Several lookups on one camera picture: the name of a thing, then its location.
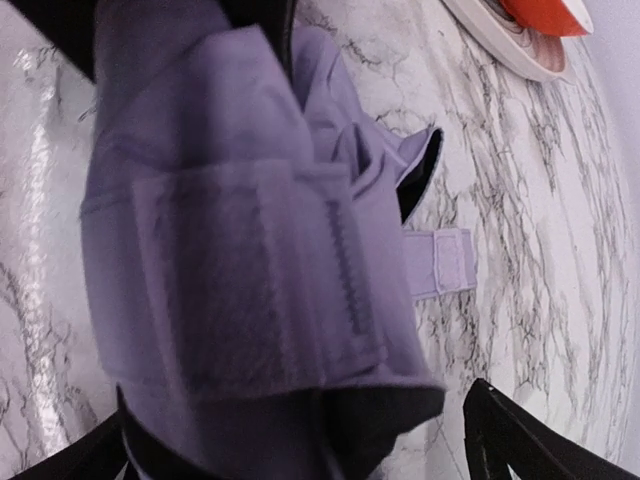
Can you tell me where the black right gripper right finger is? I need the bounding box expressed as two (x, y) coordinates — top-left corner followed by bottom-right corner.
(463, 379), (630, 480)

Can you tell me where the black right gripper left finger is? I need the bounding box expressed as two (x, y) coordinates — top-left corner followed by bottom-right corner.
(19, 419), (125, 480)

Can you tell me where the white bowl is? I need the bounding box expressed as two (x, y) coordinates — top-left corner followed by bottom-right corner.
(499, 0), (594, 37)

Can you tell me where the patterned plate under bowl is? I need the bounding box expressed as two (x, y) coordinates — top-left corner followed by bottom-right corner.
(443, 0), (576, 84)

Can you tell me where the lilac folding umbrella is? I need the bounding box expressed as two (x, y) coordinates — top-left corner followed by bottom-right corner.
(80, 1), (477, 479)

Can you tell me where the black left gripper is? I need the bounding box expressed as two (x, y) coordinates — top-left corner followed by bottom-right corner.
(8, 0), (98, 83)

